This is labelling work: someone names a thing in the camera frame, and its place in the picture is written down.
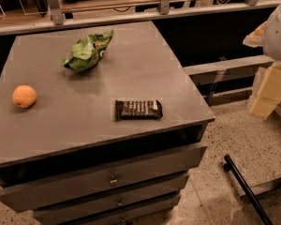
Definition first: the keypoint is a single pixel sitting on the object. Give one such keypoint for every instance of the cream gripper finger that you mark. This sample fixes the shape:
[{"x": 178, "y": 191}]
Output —
[{"x": 266, "y": 91}]

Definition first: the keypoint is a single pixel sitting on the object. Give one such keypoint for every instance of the dark chocolate rxbar wrapper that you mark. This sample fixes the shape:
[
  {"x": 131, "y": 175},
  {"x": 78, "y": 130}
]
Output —
[{"x": 138, "y": 109}]

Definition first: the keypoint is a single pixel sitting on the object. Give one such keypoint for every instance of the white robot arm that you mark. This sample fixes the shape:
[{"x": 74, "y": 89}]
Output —
[{"x": 268, "y": 36}]

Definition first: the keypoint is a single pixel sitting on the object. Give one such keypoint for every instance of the grey low bench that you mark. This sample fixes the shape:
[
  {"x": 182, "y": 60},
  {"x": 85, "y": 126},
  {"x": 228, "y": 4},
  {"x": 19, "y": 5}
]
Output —
[{"x": 227, "y": 81}]

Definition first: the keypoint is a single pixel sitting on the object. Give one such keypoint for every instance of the black metal bar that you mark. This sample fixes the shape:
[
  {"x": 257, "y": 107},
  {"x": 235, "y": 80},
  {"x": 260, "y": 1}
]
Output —
[{"x": 230, "y": 166}]

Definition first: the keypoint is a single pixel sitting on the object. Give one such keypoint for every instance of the top drawer front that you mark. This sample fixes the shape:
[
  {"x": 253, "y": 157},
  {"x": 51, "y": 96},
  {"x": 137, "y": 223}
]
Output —
[{"x": 72, "y": 185}]

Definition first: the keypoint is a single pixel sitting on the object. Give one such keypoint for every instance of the drawer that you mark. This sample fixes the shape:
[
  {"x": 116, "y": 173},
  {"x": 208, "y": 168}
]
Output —
[
  {"x": 117, "y": 198},
  {"x": 134, "y": 211},
  {"x": 72, "y": 185}
]

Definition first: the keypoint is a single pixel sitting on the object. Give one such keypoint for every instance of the middle drawer front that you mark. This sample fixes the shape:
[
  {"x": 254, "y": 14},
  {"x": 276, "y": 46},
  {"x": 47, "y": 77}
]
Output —
[{"x": 117, "y": 198}]

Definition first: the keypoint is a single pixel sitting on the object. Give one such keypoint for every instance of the bottom drawer front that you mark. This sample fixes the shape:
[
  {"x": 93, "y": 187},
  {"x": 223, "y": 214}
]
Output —
[{"x": 134, "y": 211}]

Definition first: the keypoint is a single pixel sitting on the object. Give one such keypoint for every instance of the grey drawer cabinet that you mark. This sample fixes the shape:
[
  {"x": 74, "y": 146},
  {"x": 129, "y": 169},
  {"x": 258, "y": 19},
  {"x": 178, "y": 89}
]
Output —
[{"x": 72, "y": 125}]

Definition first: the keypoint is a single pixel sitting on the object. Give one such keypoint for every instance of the green chip bag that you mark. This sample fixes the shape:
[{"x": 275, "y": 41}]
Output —
[{"x": 88, "y": 51}]

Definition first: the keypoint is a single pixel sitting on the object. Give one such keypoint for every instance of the orange fruit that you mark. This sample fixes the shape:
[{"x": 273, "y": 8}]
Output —
[{"x": 24, "y": 96}]

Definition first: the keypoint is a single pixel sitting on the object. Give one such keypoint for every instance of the metal railing frame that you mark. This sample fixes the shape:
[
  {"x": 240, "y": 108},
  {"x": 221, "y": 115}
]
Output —
[{"x": 66, "y": 15}]

